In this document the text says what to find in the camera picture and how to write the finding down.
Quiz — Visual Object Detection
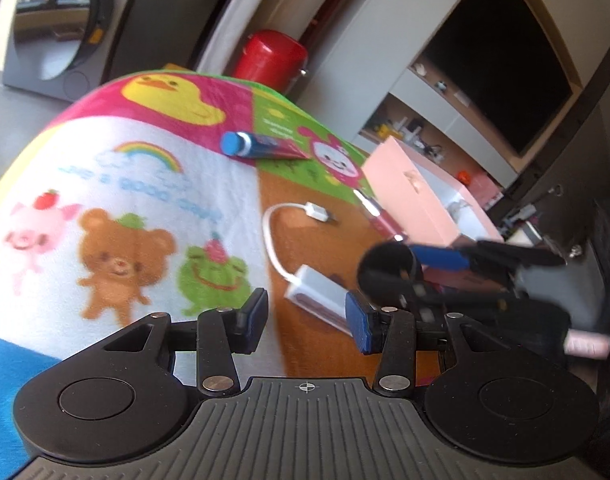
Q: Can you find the silver washing machine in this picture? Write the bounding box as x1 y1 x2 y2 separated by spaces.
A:
2 0 128 102

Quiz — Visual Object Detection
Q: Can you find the pink cardboard box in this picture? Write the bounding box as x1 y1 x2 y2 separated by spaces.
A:
361 139 503 247

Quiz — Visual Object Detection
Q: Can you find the pink blue toothpaste tube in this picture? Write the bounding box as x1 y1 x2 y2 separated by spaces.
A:
219 131 311 160

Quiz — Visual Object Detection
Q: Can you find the colourful cartoon play mat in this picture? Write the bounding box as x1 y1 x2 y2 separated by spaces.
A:
0 70 427 480

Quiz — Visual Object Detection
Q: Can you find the white usb adapter with cable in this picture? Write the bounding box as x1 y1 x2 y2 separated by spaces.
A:
262 202 352 336

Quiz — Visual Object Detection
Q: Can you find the white shelf unit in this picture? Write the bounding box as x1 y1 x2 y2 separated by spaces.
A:
294 0 586 191

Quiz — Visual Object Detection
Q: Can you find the black television screen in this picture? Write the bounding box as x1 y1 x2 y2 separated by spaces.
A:
422 0 581 156

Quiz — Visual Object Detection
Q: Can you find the black curved holder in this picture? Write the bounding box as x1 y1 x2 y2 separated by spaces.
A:
357 242 423 308

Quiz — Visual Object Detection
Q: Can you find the red cylindrical bin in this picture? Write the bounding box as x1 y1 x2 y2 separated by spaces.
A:
232 29 308 93

